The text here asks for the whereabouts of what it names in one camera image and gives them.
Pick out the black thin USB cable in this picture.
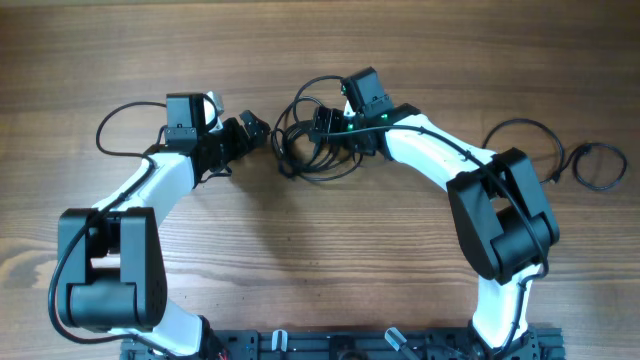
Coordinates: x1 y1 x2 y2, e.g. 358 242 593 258
482 118 629 192

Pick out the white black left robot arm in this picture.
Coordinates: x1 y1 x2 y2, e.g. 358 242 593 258
47 92 271 359

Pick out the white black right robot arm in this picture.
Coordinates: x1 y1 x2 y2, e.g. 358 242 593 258
309 68 559 359

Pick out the black left camera cable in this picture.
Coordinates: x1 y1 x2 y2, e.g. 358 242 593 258
47 94 221 346

